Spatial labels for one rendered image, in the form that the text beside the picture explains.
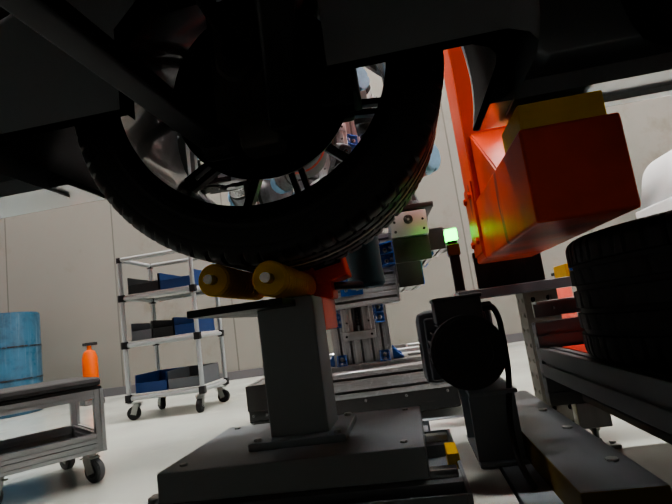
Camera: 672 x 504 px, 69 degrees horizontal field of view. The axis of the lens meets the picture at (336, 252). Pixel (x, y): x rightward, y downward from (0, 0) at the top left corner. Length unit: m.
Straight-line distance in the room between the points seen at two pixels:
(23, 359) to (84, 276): 1.06
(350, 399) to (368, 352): 0.36
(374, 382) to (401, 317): 3.08
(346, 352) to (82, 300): 4.04
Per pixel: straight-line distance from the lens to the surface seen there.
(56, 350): 5.88
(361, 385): 1.78
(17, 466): 1.88
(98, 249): 5.70
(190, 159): 1.21
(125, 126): 0.95
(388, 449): 0.74
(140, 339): 3.30
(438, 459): 0.95
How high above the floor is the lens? 0.41
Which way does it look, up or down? 8 degrees up
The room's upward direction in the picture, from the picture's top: 8 degrees counter-clockwise
